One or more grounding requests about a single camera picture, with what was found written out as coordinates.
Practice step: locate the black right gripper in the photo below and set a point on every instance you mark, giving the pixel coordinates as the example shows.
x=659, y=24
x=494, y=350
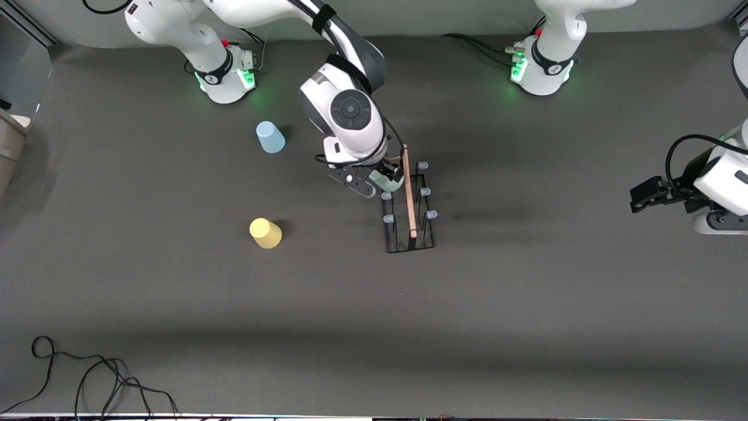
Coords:
x=390, y=171

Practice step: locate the pale green plastic cup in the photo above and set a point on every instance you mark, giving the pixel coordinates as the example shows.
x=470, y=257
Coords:
x=388, y=185

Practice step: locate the aluminium frame rail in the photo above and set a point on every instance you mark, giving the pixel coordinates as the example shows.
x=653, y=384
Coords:
x=739, y=22
x=35, y=26

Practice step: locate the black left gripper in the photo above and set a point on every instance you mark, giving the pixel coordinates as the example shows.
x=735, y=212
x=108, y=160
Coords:
x=688, y=188

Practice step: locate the light blue plastic cup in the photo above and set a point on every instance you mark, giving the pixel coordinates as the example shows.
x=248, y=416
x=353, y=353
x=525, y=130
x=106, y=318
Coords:
x=270, y=139

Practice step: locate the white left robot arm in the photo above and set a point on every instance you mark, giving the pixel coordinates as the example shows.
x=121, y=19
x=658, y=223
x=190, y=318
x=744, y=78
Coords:
x=546, y=76

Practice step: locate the yellow plastic cup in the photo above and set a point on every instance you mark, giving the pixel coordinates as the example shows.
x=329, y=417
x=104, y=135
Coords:
x=266, y=234

